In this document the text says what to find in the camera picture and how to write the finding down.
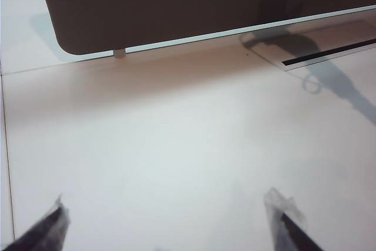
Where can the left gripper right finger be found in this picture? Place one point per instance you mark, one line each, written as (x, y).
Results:
(286, 227)

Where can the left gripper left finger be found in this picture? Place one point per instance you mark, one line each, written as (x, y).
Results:
(41, 227)

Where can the right grey partition panel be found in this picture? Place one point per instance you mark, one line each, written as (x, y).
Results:
(176, 7)

